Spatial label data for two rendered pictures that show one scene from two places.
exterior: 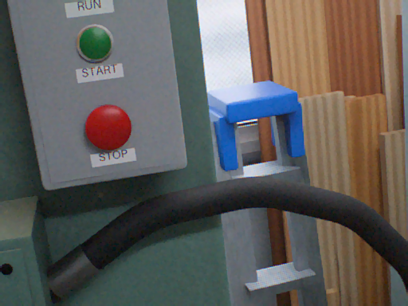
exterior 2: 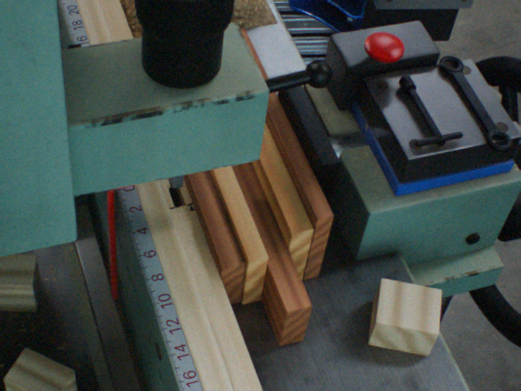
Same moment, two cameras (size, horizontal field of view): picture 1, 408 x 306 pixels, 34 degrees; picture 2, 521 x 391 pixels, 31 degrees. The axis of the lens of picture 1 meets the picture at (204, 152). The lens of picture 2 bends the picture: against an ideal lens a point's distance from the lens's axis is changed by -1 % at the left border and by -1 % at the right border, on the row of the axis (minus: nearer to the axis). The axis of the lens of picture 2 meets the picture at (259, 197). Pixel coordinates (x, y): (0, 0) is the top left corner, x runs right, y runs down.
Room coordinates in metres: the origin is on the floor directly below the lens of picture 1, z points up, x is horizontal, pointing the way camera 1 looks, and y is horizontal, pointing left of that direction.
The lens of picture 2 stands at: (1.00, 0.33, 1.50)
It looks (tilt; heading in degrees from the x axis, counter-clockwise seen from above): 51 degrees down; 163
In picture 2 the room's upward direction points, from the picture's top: 9 degrees clockwise
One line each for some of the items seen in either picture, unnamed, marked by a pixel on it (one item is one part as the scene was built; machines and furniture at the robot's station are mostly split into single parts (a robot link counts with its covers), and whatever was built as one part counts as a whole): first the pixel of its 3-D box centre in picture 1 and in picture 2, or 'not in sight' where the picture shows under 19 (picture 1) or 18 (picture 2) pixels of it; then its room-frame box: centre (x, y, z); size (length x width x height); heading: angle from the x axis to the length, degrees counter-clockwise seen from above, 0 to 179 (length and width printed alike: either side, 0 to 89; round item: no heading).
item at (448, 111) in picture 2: not in sight; (420, 98); (0.52, 0.59, 0.99); 0.13 x 0.11 x 0.06; 8
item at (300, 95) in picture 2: not in sight; (337, 151); (0.54, 0.53, 0.95); 0.09 x 0.07 x 0.09; 8
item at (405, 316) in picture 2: not in sight; (405, 316); (0.67, 0.56, 0.92); 0.05 x 0.04 x 0.03; 70
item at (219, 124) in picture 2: not in sight; (150, 114); (0.56, 0.38, 1.03); 0.14 x 0.07 x 0.09; 98
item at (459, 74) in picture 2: not in sight; (474, 102); (0.54, 0.63, 1.00); 0.10 x 0.02 x 0.01; 8
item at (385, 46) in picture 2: not in sight; (384, 46); (0.50, 0.57, 1.02); 0.03 x 0.03 x 0.01
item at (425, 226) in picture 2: not in sight; (401, 165); (0.53, 0.59, 0.92); 0.15 x 0.13 x 0.09; 8
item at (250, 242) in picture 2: not in sight; (207, 159); (0.52, 0.43, 0.93); 0.24 x 0.01 x 0.06; 8
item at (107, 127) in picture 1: (108, 127); not in sight; (0.43, 0.06, 1.36); 0.03 x 0.01 x 0.03; 98
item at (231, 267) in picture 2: not in sight; (191, 176); (0.53, 0.42, 0.93); 0.21 x 0.02 x 0.05; 8
